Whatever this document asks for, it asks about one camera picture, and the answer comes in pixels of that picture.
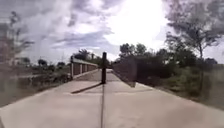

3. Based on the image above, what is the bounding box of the dark bollard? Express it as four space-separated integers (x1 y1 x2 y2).
101 51 108 85

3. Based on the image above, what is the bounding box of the dark bridge railing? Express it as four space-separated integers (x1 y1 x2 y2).
111 57 139 88

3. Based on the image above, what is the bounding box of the bridge railing with pale posts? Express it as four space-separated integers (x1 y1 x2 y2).
69 55 100 80

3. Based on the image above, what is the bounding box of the row of bushes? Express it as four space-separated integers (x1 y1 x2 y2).
114 42 219 88

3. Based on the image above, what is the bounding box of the pale concrete path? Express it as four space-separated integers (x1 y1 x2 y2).
0 68 224 128

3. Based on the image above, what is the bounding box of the grassy verge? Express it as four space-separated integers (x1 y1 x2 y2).
139 68 224 111

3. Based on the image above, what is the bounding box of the weedy ground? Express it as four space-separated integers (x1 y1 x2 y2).
0 64 73 108

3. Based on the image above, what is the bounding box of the tall tree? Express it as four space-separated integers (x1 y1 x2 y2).
163 0 224 61

